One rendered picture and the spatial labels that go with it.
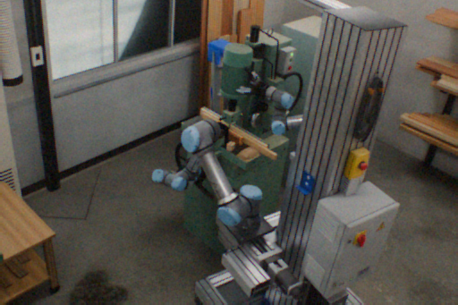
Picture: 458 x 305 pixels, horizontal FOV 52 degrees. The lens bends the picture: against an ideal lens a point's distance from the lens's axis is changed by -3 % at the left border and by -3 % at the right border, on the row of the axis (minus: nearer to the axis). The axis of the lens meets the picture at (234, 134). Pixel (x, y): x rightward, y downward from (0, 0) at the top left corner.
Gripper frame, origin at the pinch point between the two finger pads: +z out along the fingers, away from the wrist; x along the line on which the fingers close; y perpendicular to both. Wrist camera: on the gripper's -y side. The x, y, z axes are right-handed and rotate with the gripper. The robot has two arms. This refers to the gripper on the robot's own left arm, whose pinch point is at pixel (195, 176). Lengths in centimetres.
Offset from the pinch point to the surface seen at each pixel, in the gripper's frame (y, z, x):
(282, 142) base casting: -38, 63, 10
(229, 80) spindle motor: -62, 1, -9
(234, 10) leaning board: -120, 124, -130
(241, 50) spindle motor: -81, -2, -8
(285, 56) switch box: -90, 25, 5
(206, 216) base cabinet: 34, 46, -10
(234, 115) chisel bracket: -42.4, 21.3, -7.9
